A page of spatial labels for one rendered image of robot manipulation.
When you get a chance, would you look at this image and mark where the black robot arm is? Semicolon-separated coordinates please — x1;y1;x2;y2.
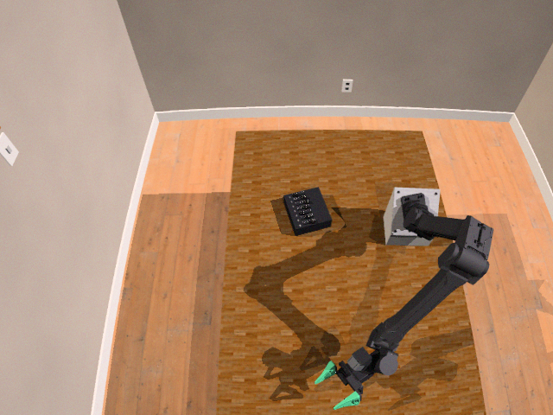
346;193;493;384

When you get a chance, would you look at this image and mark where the grey lighting desk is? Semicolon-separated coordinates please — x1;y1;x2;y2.
283;187;332;236

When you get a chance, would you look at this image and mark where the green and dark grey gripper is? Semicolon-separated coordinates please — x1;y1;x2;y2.
315;361;363;410

